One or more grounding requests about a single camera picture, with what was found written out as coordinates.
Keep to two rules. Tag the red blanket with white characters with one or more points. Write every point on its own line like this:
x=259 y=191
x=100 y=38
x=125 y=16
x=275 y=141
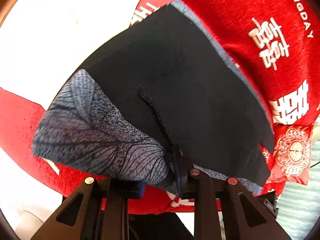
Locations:
x=275 y=43

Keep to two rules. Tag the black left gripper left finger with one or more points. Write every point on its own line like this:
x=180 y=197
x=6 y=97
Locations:
x=95 y=210

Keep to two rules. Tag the black pants with patterned waistband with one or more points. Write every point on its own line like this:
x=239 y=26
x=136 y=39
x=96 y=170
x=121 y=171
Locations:
x=163 y=82

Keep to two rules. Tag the red embroidered pillow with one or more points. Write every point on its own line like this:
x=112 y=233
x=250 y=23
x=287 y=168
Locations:
x=291 y=157

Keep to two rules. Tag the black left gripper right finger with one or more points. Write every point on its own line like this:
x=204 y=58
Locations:
x=224 y=209

